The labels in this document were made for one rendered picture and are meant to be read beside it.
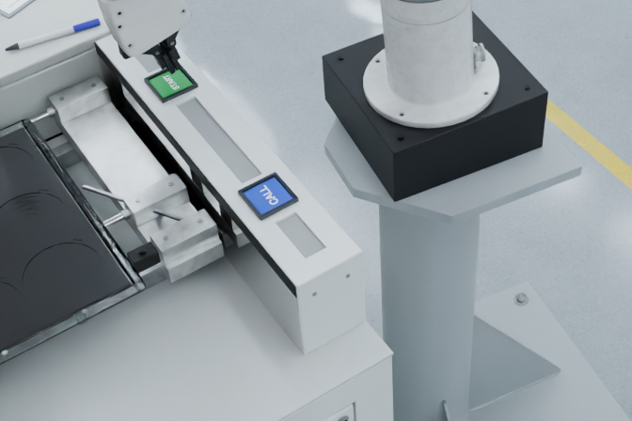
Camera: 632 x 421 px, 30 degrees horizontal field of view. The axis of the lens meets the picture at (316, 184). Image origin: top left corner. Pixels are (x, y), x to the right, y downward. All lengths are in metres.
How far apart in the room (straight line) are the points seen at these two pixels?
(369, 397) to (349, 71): 0.47
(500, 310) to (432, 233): 0.77
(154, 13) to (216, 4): 1.81
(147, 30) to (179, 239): 0.27
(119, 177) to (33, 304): 0.24
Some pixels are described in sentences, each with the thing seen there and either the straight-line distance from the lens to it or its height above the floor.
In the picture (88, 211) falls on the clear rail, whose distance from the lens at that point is 1.58.
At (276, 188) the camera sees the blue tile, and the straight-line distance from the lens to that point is 1.48.
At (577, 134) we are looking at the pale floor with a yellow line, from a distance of 2.93.
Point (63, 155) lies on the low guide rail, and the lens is 1.74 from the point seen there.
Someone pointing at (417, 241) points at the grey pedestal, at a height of 0.66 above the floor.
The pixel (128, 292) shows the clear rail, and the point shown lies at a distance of 1.48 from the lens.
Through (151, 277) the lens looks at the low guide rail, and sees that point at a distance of 1.57.
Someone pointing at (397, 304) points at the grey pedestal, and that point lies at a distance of 1.96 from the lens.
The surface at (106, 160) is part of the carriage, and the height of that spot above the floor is 0.88.
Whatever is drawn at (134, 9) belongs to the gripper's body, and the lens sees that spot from 1.51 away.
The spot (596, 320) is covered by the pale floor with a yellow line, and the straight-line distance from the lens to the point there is 2.56.
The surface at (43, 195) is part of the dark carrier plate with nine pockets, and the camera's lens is 1.62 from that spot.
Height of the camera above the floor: 2.04
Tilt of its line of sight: 47 degrees down
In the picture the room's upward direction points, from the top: 5 degrees counter-clockwise
